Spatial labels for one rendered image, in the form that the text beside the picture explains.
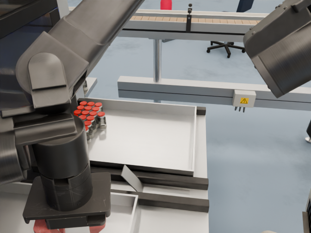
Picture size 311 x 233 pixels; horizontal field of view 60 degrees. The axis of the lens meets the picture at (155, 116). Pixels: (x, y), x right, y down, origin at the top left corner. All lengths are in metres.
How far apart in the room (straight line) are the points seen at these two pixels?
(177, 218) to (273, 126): 1.93
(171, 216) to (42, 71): 0.39
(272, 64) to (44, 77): 0.21
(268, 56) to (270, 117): 2.26
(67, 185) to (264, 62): 0.24
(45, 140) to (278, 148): 2.01
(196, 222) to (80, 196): 0.28
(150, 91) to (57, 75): 1.44
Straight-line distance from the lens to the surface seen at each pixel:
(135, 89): 1.72
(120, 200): 0.57
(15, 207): 0.64
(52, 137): 0.29
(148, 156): 0.67
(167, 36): 1.52
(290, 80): 0.27
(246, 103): 1.69
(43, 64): 0.29
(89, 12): 0.35
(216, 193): 1.77
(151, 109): 0.82
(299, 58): 0.26
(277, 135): 2.33
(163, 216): 0.57
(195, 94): 1.69
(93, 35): 0.33
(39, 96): 0.29
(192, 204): 0.56
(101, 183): 0.38
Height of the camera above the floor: 1.35
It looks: 35 degrees down
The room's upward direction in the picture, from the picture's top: straight up
